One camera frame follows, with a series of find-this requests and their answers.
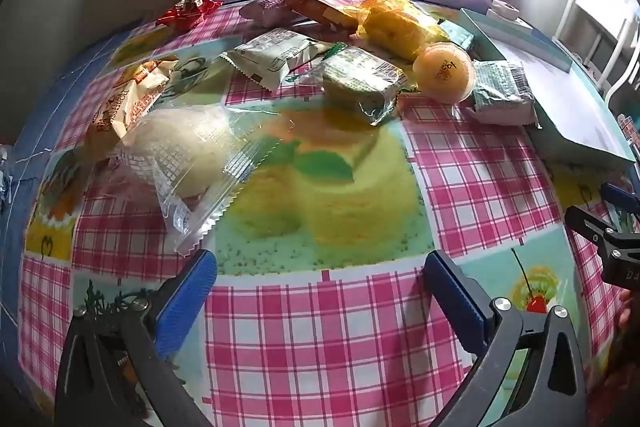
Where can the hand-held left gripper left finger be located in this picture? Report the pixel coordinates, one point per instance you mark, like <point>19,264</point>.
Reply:
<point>187,297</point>

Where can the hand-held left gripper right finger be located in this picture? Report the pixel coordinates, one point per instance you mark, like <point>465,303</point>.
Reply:
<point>452,302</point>

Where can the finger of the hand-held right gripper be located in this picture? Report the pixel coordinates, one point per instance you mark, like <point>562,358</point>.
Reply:
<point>610,247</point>
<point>620,198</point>

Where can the white tray with teal rim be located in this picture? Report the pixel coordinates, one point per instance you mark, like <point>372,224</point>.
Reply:
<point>560,97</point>

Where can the clear-wrapped white bun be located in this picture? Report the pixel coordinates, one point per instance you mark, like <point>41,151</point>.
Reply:
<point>185,147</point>

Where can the dark green snack packet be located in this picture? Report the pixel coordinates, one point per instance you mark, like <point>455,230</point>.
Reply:
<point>502,92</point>

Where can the orange and white bread packet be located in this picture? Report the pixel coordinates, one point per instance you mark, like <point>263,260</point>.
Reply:
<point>125,102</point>

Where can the orange jelly cup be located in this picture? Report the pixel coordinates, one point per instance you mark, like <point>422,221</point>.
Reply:
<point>442,72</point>

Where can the clear-wrapped green cake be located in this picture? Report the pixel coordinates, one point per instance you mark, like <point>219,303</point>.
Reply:
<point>357,79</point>

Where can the white and green snack packet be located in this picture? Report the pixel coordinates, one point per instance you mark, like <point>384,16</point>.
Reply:
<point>275,54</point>

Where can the yellow snack packet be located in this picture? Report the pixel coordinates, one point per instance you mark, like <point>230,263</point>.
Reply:
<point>395,24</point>

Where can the red snack packet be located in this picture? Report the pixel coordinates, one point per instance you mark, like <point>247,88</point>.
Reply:
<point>187,9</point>

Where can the pink snack packet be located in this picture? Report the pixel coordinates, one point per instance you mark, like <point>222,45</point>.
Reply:
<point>265,7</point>

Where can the red-brown snack packet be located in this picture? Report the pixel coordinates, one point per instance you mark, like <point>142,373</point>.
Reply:
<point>322,7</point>

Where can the person's right hand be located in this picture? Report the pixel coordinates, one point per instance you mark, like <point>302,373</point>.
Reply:
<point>627,312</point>

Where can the pink checked printed tablecloth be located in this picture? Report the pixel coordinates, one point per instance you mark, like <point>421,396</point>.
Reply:
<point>325,332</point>

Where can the white furniture frame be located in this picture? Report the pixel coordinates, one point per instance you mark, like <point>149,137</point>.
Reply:
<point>600,37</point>

